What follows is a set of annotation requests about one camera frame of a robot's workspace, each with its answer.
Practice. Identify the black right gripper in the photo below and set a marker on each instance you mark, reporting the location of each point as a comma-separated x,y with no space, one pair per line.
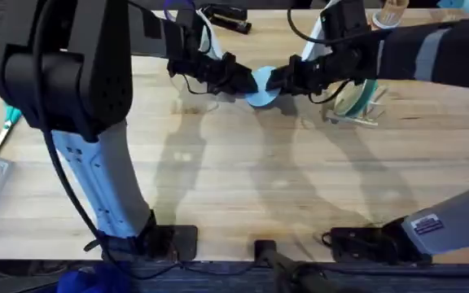
332,69

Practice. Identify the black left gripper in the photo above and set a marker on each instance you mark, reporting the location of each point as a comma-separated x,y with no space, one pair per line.
202,67

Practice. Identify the small light blue plate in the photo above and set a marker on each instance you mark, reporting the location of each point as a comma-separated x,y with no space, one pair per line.
264,93

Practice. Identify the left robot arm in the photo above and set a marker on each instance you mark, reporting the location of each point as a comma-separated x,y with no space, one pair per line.
96,175

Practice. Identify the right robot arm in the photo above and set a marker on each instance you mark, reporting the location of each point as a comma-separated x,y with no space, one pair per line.
454,53

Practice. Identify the small peg dish rack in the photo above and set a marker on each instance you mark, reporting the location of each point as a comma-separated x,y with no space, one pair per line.
360,119

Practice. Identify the black stapler tool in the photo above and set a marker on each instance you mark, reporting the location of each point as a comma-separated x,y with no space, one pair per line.
228,18

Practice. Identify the teal rimmed plate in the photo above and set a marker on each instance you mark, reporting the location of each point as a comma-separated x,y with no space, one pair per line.
352,99

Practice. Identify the heap of teal items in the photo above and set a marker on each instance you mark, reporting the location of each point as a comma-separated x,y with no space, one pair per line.
466,6

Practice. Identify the blue cloth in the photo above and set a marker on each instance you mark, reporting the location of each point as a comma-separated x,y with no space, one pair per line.
92,281

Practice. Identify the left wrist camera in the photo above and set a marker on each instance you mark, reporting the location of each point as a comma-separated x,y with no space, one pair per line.
189,20

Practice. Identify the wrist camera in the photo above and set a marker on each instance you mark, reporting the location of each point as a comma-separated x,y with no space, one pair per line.
346,18
189,20

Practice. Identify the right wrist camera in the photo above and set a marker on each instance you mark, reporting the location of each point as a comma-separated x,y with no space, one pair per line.
346,18

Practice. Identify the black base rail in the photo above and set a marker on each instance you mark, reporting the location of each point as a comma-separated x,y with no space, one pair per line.
401,281

